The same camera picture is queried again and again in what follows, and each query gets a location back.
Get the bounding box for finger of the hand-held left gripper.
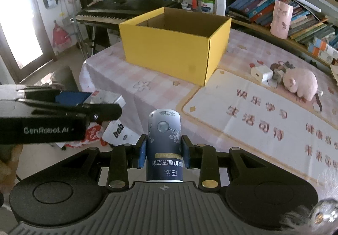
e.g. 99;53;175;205
76;103;123;127
0;83;93;106

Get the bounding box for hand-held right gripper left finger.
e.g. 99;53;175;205
61;133;148;190

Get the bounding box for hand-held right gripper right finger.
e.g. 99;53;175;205
181;134;283;191

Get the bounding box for grey blue bottle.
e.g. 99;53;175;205
146;109;184;182

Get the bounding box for yellow cardboard box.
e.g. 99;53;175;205
119;7;232;88

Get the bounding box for pink pig plush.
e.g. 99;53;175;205
282;68;319;102

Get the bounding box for person's left forearm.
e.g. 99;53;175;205
0;144;24;195

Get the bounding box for pink checkered desktop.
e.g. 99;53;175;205
79;23;338;198

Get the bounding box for white printed plastic bag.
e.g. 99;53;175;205
101;118;141;147

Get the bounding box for black round stool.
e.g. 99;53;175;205
43;65;80;93

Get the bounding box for red white plastic bag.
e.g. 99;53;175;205
62;121;106;150

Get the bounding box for red hanging bag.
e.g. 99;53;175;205
51;20;72;52

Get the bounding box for printed cream desk mat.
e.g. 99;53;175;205
182;68;338;186

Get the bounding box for black electric piano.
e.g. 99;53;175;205
75;0;183;61

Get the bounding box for white charger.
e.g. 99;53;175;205
250;65;274;84

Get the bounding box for small brown toy figure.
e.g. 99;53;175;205
270;62;295;85

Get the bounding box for grey fluffy charm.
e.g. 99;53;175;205
281;197;338;235

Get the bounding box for white jar blue label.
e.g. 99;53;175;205
200;0;216;14

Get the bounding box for pink cylinder pen holder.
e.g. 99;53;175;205
270;0;294;39

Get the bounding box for row of leaning books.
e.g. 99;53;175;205
228;0;338;48

